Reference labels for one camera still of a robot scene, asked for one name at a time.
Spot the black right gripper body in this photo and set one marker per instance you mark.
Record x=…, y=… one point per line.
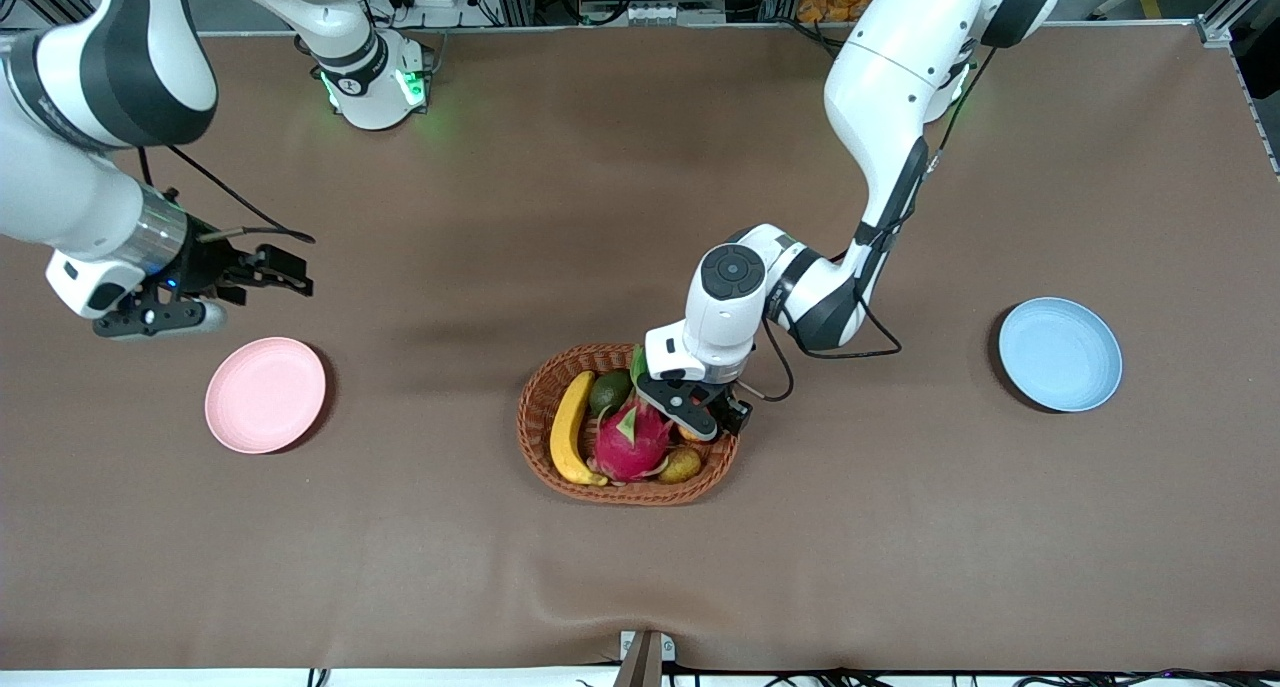
x=211, y=265

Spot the red yellow apple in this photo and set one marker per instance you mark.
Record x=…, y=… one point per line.
x=689, y=433

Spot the yellow banana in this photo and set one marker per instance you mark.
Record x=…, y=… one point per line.
x=568, y=427

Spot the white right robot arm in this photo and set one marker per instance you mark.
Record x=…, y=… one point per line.
x=60, y=197

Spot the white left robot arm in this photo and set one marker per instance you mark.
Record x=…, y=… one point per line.
x=900, y=67

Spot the pink dragon fruit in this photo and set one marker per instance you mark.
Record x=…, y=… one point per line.
x=630, y=447

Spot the dark green avocado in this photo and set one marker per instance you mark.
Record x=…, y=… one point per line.
x=608, y=392

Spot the pink plate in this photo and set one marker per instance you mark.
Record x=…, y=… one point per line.
x=265, y=397

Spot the brown table cloth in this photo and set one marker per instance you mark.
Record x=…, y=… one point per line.
x=800, y=567

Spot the brown wicker basket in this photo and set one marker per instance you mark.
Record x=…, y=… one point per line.
x=535, y=417

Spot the light blue plate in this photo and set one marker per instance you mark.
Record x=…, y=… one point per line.
x=1060, y=357

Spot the white terminal block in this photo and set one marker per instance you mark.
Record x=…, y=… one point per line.
x=660, y=13

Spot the grey metal camera bracket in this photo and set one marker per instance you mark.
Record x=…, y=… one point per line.
x=645, y=662

